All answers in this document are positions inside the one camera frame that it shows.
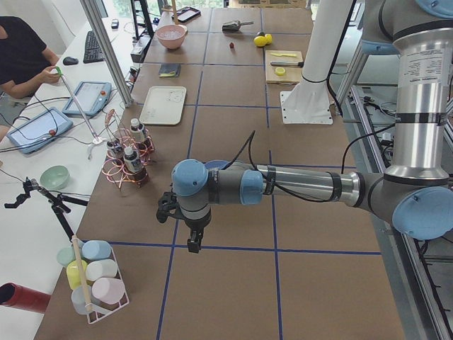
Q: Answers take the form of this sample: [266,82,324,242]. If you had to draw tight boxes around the pale green cup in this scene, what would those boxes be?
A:
[56,246,76,268]

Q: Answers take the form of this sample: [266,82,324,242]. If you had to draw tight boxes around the blue teach pendant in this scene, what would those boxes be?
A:
[6,107,73,154]
[74,81,112,117]

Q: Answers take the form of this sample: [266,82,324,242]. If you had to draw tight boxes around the blue cup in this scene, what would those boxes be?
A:
[82,240,111,261]

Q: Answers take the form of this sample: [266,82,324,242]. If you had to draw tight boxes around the lemon half slice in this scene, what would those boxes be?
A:
[275,67,286,77]

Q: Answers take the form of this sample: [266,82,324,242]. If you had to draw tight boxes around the black keyboard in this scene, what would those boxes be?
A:
[83,30,104,64]

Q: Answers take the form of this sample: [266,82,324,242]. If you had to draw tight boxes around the wooden cutting board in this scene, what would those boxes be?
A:
[265,50,304,84]

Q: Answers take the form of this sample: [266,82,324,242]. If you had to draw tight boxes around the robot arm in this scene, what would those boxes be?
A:
[158,1,452,252]

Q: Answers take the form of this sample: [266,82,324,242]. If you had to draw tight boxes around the pink bowl with ice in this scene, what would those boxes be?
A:
[156,25,188,50]

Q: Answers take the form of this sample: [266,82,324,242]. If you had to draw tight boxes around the pink cup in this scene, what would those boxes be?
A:
[91,278,125,305]

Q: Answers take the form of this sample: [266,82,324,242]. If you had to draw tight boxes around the yellow cup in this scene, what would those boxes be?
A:
[66,260,81,290]

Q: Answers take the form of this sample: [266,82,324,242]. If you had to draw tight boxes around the blue plate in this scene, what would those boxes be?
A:
[205,160,229,169]

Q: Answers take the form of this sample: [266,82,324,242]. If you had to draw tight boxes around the black mouse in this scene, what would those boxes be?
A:
[62,57,79,66]

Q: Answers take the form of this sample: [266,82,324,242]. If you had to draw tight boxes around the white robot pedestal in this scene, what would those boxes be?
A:
[280,0,355,125]

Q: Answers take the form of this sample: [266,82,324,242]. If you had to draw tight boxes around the copper wire bottle rack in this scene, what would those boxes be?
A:
[102,109,155,188]

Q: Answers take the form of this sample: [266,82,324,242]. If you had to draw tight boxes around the aluminium frame post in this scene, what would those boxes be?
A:
[80,0,133,108]

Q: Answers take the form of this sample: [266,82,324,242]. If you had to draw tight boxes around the yellow plastic knife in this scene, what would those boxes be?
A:
[270,52,298,57]

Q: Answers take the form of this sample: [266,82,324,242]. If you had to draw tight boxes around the tea bottle white cap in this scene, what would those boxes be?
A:
[130,118,147,149]

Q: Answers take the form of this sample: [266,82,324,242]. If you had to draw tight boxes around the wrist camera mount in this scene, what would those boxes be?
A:
[156,191,184,223]

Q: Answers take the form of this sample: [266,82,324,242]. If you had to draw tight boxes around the light blue-grey cup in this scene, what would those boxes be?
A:
[71,285,88,315]

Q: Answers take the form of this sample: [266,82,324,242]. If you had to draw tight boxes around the yellow lemon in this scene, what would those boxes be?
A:
[265,33,273,45]
[253,35,267,47]

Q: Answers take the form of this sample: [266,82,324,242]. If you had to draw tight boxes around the seated person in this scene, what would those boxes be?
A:
[0,16,62,142]

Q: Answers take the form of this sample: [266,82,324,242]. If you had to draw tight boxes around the white wire cup rack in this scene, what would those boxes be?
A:
[71,236,130,324]

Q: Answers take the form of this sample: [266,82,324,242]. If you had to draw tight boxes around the green bowl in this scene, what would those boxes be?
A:
[40,165,70,191]

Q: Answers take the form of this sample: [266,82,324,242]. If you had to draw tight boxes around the metal scoop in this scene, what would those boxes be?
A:
[222,20,254,33]

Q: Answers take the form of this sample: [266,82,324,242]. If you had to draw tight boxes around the red cylinder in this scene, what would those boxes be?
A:
[1,283,51,314]

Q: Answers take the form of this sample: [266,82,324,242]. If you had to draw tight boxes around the white cup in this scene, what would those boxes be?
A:
[86,259,118,281]

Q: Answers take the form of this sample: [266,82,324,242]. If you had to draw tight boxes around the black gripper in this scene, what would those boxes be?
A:
[185,216,209,252]

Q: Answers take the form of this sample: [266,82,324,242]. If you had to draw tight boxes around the cream bear tray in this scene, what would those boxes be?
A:
[139,86,187,125]

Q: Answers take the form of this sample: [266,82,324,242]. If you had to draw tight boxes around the steel cylinder black cap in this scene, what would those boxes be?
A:
[270,62,304,68]

